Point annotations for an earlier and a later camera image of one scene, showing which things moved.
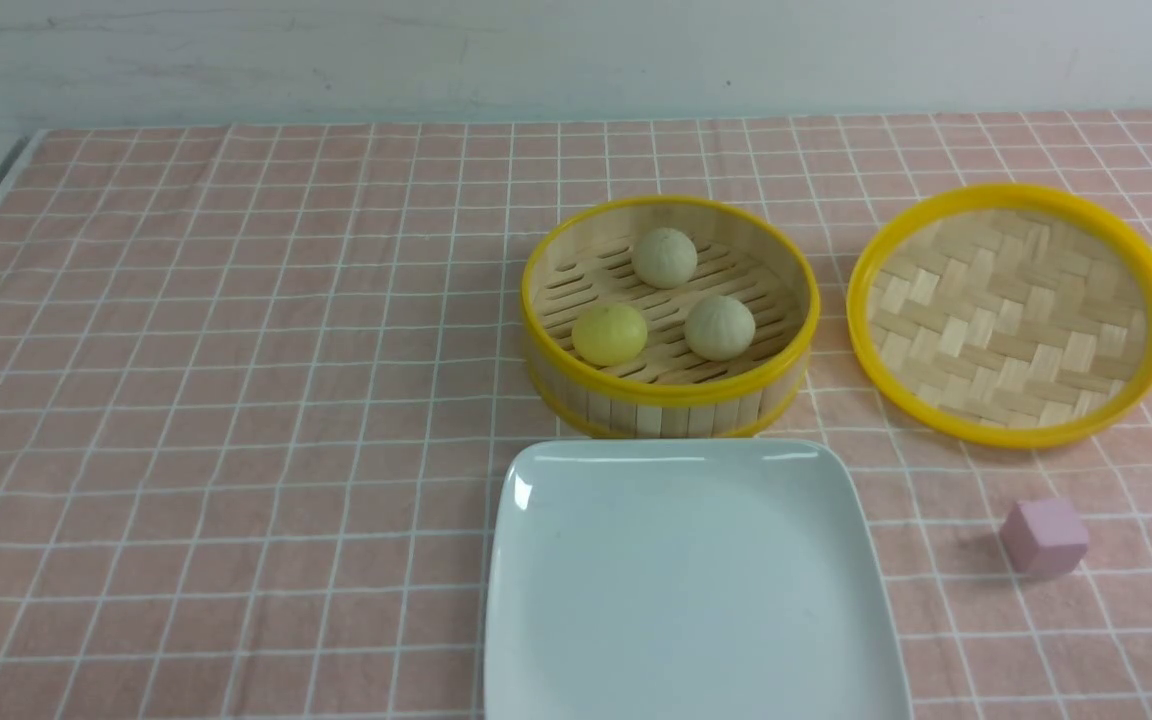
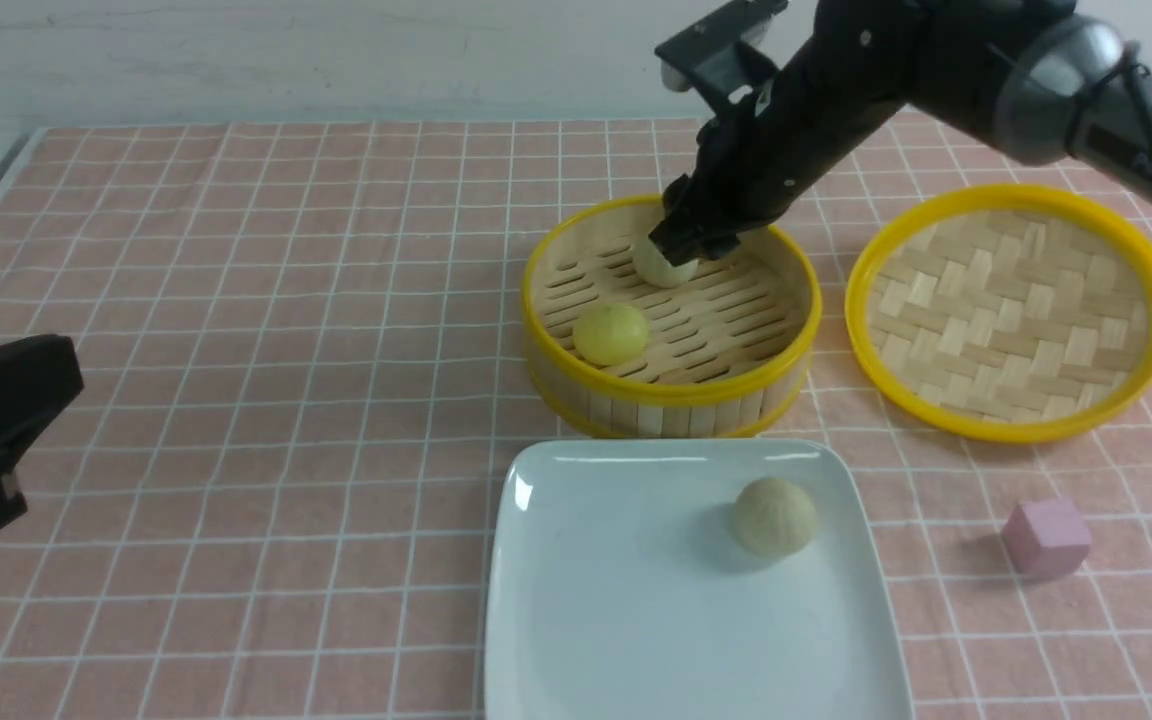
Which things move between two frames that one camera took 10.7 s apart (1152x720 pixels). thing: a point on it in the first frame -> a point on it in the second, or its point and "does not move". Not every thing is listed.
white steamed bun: (664, 258) does not move
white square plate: (686, 579) does not move
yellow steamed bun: (609, 334) does not move
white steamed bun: (719, 328) -> (775, 516)
